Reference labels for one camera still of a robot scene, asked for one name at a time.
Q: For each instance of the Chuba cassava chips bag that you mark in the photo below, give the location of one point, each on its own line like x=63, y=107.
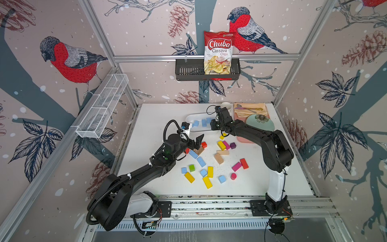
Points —
x=218, y=52

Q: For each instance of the long yellow block bottom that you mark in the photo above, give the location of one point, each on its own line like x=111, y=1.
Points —
x=207, y=182

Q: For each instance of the white wire basket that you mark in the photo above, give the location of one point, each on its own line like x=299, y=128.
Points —
x=96, y=119

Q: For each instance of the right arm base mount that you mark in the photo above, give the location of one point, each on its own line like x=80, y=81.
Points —
x=262, y=208

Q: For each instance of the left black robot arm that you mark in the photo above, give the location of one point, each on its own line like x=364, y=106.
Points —
x=116, y=196

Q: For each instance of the pink placemat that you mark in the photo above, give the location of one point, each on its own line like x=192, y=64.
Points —
x=243, y=139

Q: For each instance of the magenta block beside striped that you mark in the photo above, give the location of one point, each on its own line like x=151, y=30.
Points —
x=226, y=145

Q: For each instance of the magenta cylinder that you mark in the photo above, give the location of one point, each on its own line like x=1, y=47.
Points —
x=233, y=176

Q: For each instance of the green cube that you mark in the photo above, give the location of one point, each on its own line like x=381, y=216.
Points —
x=191, y=168

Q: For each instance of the dark wooden block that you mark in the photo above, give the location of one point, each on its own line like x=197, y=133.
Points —
x=200, y=151

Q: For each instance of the yellow block middle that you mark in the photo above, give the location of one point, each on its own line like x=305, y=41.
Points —
x=210, y=171

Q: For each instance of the white ceramic mug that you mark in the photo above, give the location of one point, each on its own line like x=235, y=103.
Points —
x=226, y=105

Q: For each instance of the yellow block lower left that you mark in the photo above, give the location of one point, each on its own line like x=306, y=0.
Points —
x=189, y=177

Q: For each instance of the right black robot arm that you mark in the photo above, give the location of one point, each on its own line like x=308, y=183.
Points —
x=277, y=154

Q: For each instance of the magenta long block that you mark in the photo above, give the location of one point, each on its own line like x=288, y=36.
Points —
x=236, y=167

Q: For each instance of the yellow folded napkin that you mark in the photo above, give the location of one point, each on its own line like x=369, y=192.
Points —
x=247, y=113

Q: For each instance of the white plastic tray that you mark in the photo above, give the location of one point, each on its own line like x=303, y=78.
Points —
x=200, y=122

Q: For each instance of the beige wooden block upright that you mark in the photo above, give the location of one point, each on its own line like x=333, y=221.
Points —
x=219, y=158

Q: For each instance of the red block right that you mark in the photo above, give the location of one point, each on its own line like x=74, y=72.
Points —
x=244, y=163

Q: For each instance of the iridescent cutlery on napkin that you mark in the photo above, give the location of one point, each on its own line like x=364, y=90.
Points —
x=239, y=107

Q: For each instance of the green flower plate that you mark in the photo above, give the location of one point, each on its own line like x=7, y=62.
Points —
x=260, y=122

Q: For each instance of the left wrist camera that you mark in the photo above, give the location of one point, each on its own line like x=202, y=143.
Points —
x=185, y=126

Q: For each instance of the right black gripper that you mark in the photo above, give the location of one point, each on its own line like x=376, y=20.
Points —
x=211, y=123

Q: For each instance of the blue cube bottom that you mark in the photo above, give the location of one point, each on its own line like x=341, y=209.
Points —
x=222, y=179

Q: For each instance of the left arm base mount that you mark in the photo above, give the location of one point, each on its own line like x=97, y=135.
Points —
x=161, y=209

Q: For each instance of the black wall basket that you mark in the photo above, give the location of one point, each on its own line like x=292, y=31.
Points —
x=193, y=70

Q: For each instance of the small blue cube cluster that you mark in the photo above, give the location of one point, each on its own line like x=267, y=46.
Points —
x=193, y=154

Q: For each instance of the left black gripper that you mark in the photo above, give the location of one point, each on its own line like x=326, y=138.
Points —
x=197, y=143

